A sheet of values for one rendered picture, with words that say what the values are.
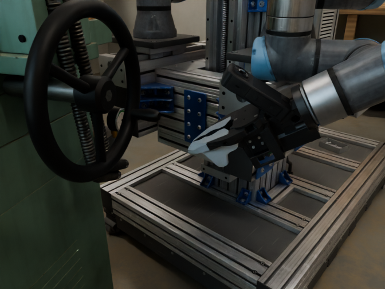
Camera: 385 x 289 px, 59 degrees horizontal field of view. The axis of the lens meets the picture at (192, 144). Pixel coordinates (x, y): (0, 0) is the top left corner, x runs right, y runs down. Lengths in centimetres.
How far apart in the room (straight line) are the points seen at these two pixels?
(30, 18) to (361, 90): 49
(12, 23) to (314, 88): 47
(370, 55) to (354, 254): 114
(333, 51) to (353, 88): 11
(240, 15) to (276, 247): 73
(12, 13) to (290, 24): 43
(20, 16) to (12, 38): 4
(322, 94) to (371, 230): 127
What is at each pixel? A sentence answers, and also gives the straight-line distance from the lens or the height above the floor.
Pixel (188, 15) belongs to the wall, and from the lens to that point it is 404.
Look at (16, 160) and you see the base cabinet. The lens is 72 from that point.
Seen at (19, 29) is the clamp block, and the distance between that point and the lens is 62.
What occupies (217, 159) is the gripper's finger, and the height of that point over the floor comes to 70.
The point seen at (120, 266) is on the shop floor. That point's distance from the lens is 141.
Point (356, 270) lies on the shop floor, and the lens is 150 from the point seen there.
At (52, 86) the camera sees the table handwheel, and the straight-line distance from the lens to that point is 61.
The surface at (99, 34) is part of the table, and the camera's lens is 90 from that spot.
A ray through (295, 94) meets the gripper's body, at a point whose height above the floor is 83.
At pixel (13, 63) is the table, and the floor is 86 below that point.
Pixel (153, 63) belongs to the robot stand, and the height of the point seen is 74.
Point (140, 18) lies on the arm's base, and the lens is 120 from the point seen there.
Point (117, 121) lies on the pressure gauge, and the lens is 87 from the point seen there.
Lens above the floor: 96
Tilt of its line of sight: 25 degrees down
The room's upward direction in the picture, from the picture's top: straight up
